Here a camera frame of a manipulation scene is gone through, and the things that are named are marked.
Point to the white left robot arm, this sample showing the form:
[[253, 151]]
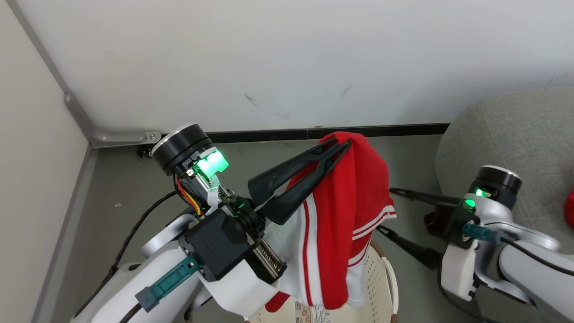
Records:
[[116, 287]]

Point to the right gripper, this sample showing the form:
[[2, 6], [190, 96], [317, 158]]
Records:
[[495, 181]]

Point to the cream perforated laundry basket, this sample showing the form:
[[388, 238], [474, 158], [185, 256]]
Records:
[[379, 287]]

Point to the grey fabric sofa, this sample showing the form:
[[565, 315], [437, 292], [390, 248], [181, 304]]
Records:
[[515, 130]]

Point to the paper label sticker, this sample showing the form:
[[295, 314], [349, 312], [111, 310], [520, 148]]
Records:
[[311, 314]]

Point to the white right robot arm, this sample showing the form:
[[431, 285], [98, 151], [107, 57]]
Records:
[[538, 273]]

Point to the grey metal corner rail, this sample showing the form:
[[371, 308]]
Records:
[[116, 137]]

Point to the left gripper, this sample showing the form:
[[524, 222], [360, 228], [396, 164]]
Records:
[[184, 146]]

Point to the black baseboard strip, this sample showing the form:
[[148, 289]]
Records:
[[269, 134]]

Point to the red shorts with white stripe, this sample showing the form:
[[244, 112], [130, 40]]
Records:
[[570, 211]]

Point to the red and white jersey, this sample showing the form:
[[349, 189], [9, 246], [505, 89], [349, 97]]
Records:
[[341, 202]]

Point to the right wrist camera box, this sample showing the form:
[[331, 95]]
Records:
[[448, 224]]

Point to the small black caster wheel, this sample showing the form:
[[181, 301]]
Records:
[[144, 151]]

